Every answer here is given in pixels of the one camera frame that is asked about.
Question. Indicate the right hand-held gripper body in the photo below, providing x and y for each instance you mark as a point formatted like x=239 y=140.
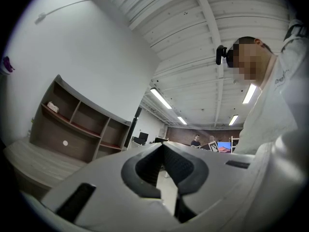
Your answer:
x=213 y=146

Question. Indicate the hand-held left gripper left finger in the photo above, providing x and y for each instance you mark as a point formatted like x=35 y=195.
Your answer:
x=106 y=178

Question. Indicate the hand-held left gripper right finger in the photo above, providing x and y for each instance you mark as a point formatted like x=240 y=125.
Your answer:
x=217 y=178

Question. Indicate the grey wooden shelf unit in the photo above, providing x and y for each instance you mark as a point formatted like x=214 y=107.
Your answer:
x=55 y=134

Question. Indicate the monitor with blue screen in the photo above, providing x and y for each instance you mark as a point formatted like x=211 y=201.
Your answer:
x=224 y=147

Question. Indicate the long ceiling light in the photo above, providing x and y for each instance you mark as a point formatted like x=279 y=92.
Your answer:
x=233 y=120
x=249 y=93
x=160 y=97
x=182 y=120

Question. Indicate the black computer monitor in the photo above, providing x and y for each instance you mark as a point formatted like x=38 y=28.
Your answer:
x=144 y=136
x=138 y=140

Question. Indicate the person's grey shirt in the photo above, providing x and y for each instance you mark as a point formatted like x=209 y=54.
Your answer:
x=272 y=110

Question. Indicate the person's head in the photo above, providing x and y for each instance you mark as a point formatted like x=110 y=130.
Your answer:
x=251 y=59

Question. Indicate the purple cloth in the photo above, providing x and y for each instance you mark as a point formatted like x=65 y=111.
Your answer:
x=7 y=63

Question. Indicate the white shelving frame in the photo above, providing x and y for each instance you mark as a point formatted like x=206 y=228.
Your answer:
x=235 y=142

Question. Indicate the black head camera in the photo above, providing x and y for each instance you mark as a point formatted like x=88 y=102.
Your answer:
x=220 y=54

